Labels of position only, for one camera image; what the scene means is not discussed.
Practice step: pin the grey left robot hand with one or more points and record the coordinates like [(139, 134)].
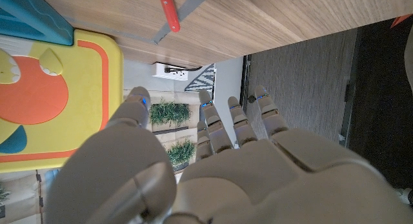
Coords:
[(258, 185)]

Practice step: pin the yellow dinosaur toy basketball hoop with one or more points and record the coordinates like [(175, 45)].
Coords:
[(80, 98)]

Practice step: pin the printed backdrop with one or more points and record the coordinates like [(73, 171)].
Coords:
[(167, 114)]

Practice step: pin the white power strip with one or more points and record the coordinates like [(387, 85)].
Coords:
[(161, 74)]

